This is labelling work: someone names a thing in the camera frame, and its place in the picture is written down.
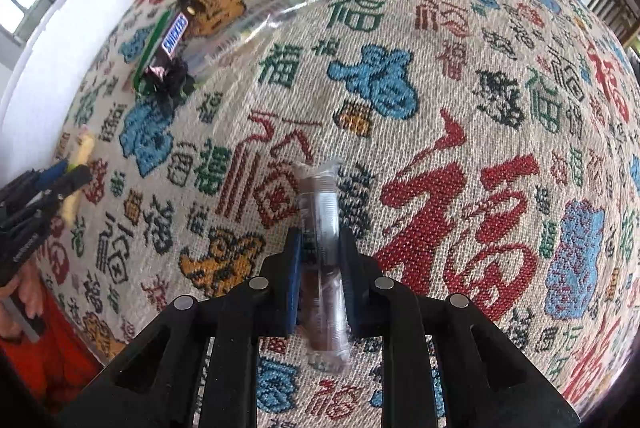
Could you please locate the patterned woven tablecloth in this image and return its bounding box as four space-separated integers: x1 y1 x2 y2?
38 0 639 414

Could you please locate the yellow rice cracker packet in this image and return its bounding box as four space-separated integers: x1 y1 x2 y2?
60 125 96 227

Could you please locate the green snack packet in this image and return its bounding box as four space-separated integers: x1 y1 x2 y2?
134 7 196 102

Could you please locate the Snickers chocolate bar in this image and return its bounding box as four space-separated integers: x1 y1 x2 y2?
142 0 205 82

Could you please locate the clear brown biscuit stick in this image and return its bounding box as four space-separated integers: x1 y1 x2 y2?
295 160 350 374

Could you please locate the long clear black-end snack pack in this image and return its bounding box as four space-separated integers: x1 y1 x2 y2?
182 0 324 79

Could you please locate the operator left hand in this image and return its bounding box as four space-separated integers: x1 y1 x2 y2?
0 257 43 340

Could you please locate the white cardboard box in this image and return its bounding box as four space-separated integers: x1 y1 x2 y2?
1 0 134 184

